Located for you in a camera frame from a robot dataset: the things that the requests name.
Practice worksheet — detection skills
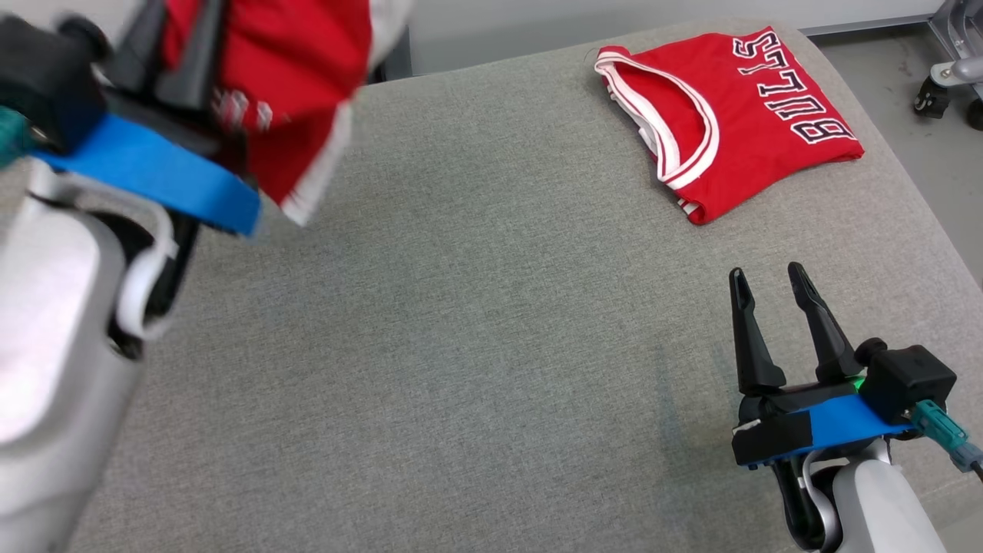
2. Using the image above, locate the teal plug black right cable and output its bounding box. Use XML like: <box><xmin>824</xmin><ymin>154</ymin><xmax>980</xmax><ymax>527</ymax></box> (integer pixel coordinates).
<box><xmin>910</xmin><ymin>399</ymin><xmax>983</xmax><ymax>481</ymax></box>

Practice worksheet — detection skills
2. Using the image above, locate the teal plug left cable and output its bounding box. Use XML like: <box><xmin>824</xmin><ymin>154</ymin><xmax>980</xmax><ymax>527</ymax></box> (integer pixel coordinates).
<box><xmin>0</xmin><ymin>104</ymin><xmax>35</xmax><ymax>170</ymax></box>

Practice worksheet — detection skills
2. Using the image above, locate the red white Bulls jersey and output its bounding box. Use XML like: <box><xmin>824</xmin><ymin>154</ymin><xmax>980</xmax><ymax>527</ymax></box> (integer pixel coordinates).
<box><xmin>594</xmin><ymin>27</ymin><xmax>866</xmax><ymax>226</ymax></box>
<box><xmin>161</xmin><ymin>0</ymin><xmax>415</xmax><ymax>227</ymax></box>

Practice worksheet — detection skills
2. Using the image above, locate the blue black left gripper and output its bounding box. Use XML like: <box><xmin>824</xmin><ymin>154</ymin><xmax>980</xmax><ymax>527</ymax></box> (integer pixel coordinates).
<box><xmin>31</xmin><ymin>0</ymin><xmax>262</xmax><ymax>237</ymax></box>

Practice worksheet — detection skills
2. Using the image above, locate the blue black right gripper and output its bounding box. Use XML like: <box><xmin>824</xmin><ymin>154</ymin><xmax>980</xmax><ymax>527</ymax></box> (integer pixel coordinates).
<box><xmin>729</xmin><ymin>262</ymin><xmax>918</xmax><ymax>469</ymax></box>

